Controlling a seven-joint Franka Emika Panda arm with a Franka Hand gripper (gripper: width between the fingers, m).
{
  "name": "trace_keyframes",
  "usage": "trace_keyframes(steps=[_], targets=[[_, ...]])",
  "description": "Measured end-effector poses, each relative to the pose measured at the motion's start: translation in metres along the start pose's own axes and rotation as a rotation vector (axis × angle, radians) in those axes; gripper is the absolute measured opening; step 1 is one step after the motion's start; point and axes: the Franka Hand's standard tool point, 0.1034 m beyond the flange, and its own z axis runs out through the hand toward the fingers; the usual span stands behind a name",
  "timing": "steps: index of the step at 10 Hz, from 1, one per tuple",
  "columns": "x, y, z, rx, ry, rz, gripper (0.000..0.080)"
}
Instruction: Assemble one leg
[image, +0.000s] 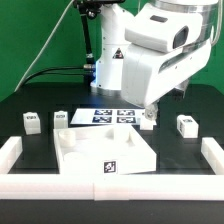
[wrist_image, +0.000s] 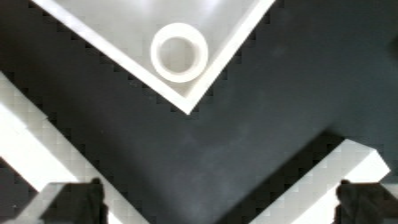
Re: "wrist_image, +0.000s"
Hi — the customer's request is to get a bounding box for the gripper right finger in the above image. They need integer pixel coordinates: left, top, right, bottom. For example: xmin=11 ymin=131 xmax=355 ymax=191
xmin=334 ymin=180 xmax=398 ymax=224

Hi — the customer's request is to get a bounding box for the white U-shaped fence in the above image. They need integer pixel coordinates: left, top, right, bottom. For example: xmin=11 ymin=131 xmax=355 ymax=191
xmin=0 ymin=73 xmax=389 ymax=224

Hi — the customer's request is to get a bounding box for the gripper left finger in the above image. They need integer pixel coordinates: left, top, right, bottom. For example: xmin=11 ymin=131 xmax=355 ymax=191
xmin=41 ymin=178 xmax=108 ymax=224

